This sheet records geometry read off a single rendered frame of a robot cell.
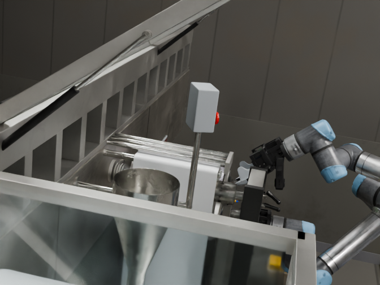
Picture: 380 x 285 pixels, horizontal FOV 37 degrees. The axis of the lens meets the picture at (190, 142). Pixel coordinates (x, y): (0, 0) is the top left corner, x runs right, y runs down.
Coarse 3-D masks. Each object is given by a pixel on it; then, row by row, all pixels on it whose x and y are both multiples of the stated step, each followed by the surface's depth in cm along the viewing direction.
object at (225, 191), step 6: (216, 186) 166; (222, 186) 166; (228, 186) 166; (234, 186) 166; (216, 192) 165; (222, 192) 165; (228, 192) 165; (234, 192) 165; (216, 198) 166; (222, 198) 166; (228, 198) 165; (234, 198) 166; (228, 204) 167
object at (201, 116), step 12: (192, 84) 130; (204, 84) 130; (192, 96) 129; (204, 96) 126; (216, 96) 127; (192, 108) 129; (204, 108) 127; (216, 108) 128; (192, 120) 129; (204, 120) 128; (216, 120) 131
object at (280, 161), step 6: (276, 162) 187; (282, 162) 187; (276, 168) 188; (282, 168) 187; (276, 174) 188; (282, 174) 188; (276, 180) 189; (282, 180) 188; (276, 186) 189; (282, 186) 189
